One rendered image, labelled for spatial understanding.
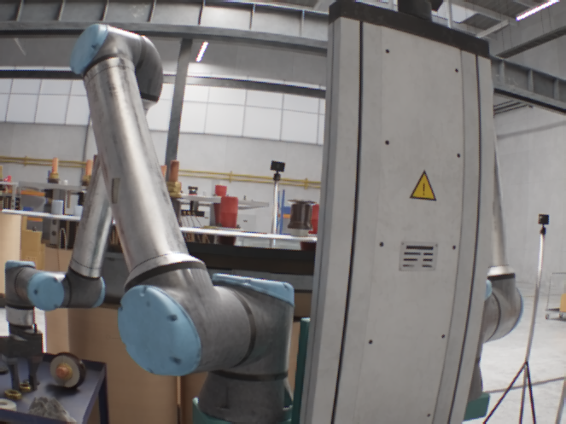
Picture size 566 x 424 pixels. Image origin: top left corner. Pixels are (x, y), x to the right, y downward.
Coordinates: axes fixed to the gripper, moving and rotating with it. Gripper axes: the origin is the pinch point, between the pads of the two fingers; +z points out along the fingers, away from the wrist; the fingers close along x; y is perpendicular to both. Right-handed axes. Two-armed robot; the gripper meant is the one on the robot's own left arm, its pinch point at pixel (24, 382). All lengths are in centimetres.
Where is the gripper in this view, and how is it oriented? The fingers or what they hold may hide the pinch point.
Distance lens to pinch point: 154.5
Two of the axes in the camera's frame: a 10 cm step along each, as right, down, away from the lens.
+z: -0.7, 10.0, -0.5
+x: -5.3, -0.8, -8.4
